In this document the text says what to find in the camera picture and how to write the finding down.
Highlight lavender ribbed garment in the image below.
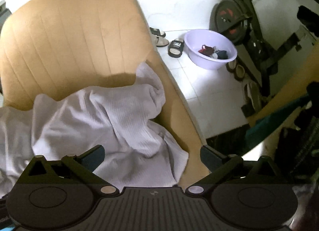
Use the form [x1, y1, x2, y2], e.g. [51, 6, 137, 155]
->
[0, 62, 190, 199]

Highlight black exercise bike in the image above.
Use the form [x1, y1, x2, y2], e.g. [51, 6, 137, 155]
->
[209, 0, 319, 102]

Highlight clothes in basin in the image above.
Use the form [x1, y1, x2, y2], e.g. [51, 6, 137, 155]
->
[198, 44, 228, 60]

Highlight tan slippers pair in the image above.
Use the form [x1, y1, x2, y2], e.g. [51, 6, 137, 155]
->
[225, 60, 247, 81]

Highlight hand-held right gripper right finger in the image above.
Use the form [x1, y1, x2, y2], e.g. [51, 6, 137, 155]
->
[186, 145, 283, 198]

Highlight lavender plastic basin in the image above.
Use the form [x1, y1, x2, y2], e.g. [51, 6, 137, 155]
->
[184, 29, 238, 70]

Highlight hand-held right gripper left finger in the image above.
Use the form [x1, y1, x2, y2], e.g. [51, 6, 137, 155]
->
[25, 146, 120, 198]

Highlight grey shoes pair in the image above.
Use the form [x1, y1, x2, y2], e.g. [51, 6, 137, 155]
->
[243, 82, 262, 109]

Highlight black slide sandal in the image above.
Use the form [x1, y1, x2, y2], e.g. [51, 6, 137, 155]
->
[167, 39, 185, 58]

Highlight tan upholstered chair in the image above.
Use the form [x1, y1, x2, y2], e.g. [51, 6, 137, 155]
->
[0, 0, 212, 189]

